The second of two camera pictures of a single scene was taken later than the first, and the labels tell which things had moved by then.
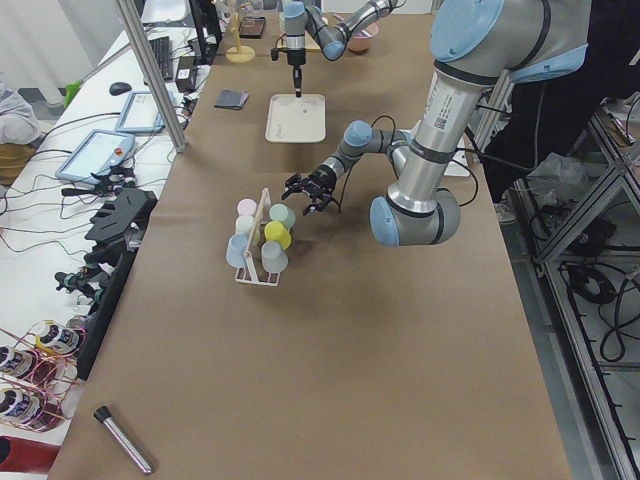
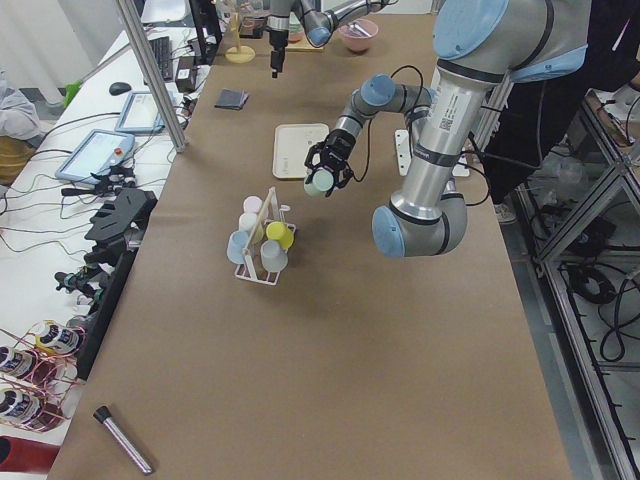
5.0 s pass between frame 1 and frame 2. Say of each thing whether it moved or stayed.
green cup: moved
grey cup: stayed
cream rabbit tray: moved
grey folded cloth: stayed
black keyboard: stayed
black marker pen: stayed
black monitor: stayed
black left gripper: moved
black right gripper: moved
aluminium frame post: stayed
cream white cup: stayed
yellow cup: stayed
